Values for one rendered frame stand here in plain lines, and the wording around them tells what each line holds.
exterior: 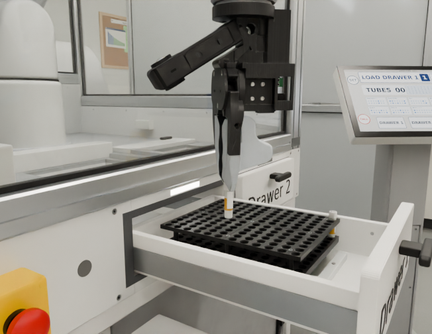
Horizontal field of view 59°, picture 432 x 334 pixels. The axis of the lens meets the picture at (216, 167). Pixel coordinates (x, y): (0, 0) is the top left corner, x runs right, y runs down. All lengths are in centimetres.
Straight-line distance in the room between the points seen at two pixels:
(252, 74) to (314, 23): 190
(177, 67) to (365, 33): 186
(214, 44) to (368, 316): 32
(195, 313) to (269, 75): 52
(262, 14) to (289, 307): 32
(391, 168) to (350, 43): 93
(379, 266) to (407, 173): 114
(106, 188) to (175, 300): 29
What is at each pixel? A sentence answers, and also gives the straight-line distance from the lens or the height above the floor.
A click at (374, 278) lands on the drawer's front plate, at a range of 41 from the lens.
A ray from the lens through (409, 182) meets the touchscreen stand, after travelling 156.
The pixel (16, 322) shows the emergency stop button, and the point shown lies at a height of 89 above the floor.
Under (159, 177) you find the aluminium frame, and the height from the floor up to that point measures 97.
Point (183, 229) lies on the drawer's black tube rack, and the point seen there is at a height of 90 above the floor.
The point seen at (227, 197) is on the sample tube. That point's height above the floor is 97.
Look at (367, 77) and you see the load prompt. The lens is 150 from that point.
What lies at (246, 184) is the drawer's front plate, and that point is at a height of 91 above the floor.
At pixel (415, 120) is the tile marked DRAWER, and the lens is 145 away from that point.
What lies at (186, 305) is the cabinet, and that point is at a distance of 77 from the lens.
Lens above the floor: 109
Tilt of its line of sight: 11 degrees down
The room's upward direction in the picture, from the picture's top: straight up
